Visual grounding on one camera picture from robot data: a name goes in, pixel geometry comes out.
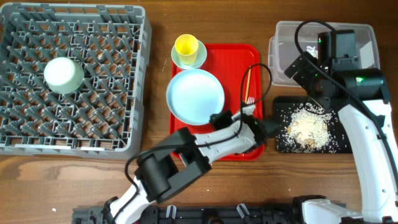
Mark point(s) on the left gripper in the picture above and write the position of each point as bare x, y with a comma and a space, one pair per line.
219, 119

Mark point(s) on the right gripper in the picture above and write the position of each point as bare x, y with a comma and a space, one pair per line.
301, 76

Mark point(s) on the large light blue plate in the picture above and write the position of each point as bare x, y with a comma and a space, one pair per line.
194, 95

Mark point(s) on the rice and food scraps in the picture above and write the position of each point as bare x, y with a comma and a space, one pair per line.
309, 130

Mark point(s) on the green bowl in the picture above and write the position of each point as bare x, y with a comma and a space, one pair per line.
63, 75

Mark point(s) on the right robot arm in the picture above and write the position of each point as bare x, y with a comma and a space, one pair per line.
361, 99

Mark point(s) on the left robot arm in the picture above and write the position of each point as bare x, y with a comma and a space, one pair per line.
182, 158

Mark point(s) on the clear plastic waste bin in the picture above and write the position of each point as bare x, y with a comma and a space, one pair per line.
283, 52

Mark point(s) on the grey plastic dishwasher rack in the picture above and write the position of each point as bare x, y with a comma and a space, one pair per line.
103, 118

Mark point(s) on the white plastic fork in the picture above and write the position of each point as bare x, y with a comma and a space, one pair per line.
250, 100

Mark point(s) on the black plastic tray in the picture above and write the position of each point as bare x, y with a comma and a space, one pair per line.
281, 137

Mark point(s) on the wooden chopstick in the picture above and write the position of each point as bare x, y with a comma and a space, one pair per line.
247, 86

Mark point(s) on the small light blue bowl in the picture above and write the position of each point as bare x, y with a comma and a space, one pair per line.
201, 58

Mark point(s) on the yellow plastic cup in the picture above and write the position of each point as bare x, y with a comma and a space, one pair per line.
186, 46

